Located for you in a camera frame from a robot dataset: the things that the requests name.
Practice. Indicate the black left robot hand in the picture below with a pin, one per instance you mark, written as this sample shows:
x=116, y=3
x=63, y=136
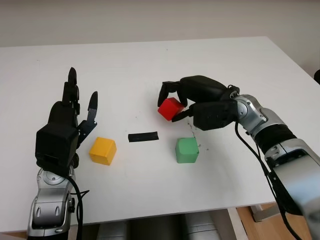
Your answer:
x=62, y=112

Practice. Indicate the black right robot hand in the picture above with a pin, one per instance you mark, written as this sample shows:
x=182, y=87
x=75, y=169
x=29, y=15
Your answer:
x=202, y=87

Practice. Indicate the red wooden block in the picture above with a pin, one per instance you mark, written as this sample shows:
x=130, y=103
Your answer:
x=170, y=107

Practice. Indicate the yellow wooden block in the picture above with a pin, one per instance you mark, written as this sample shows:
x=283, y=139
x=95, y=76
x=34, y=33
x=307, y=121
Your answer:
x=102, y=150

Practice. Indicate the green wooden block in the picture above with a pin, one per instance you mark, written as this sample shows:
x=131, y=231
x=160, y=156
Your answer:
x=186, y=150

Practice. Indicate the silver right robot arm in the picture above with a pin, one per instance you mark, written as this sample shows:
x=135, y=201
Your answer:
x=295, y=162

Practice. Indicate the black tape strip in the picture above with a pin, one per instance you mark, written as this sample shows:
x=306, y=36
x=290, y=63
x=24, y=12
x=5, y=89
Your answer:
x=143, y=136

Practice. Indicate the black chair part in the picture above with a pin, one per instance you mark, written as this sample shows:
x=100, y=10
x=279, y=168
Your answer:
x=317, y=77

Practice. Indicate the grey table leg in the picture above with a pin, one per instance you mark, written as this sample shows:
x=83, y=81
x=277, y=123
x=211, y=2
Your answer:
x=257, y=213

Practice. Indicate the grey right robot leg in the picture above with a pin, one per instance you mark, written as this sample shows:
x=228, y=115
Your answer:
x=202, y=227

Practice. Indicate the dark robot waist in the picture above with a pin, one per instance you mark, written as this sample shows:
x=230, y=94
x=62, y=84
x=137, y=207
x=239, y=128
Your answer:
x=156, y=228

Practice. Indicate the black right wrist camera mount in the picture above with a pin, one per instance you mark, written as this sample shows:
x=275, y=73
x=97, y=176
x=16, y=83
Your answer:
x=215, y=115

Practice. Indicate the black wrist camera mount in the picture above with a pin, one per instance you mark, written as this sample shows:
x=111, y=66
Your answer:
x=56, y=145
x=215, y=115

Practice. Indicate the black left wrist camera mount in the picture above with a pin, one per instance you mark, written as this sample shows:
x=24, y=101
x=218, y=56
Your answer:
x=56, y=145

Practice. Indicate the white table frame beam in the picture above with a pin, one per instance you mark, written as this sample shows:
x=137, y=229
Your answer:
x=237, y=225

